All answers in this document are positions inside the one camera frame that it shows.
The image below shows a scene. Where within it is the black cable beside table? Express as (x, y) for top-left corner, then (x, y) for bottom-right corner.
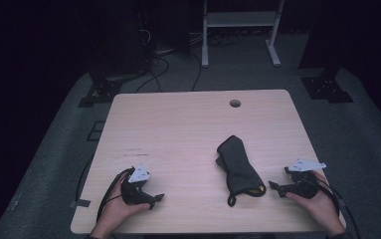
(75, 157), (94, 202)

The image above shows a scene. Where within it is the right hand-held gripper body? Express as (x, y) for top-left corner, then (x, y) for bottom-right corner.
(281, 158), (327, 200)

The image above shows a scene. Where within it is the black stand base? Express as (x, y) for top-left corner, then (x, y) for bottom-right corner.
(299, 67), (355, 105)
(77, 70), (147, 109)

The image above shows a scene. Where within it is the person's right hand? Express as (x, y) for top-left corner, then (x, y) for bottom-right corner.
(285, 170), (347, 237)

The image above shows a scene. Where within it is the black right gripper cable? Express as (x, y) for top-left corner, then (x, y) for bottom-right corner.
(305, 177), (362, 239)

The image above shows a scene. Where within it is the person's left hand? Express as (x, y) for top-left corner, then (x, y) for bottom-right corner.
(91, 172), (151, 239)

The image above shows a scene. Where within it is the black floor cable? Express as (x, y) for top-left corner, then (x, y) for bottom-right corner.
(134, 52), (203, 95)

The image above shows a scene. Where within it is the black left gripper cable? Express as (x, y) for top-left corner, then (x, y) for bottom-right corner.
(95, 166), (136, 223)

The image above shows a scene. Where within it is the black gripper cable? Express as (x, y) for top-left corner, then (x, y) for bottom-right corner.
(95, 166), (136, 223)
(305, 177), (362, 239)

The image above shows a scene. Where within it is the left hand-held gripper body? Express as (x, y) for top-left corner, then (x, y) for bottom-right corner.
(120, 163), (156, 206)

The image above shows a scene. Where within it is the grey tape strip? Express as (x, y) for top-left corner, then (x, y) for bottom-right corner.
(69, 198), (92, 209)

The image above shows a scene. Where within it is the white metal stand frame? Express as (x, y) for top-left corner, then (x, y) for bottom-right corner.
(201, 0), (286, 69)

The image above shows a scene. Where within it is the dark grey and yellow towel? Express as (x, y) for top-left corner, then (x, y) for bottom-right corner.
(215, 134), (268, 208)

